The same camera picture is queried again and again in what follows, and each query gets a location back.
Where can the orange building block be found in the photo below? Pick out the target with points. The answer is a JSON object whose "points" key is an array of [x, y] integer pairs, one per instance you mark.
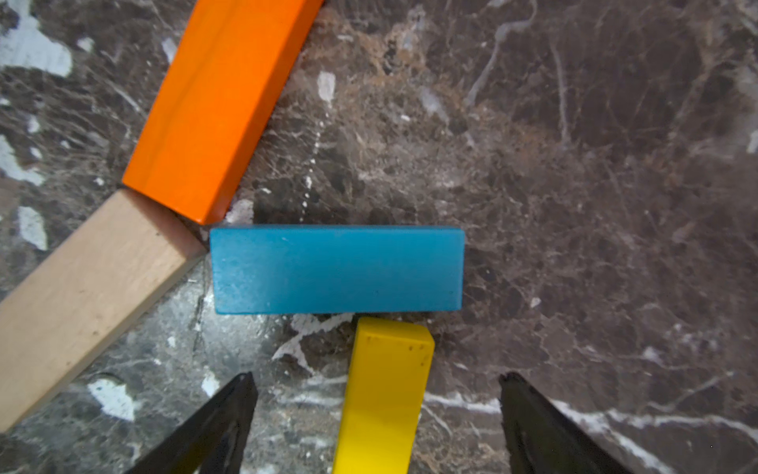
{"points": [[215, 101]]}

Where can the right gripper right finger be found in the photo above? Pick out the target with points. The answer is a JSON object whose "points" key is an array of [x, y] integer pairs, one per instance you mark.
{"points": [[540, 439]]}

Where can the natural wood building block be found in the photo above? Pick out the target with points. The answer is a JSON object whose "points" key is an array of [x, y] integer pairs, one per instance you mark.
{"points": [[85, 294]]}

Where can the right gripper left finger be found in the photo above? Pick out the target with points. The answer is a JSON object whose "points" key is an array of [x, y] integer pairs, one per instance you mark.
{"points": [[214, 439]]}

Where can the teal block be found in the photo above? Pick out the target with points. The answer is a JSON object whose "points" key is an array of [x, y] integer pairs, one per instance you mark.
{"points": [[321, 269]]}

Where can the yellow building block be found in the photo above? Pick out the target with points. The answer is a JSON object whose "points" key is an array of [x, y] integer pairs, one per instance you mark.
{"points": [[388, 373]]}

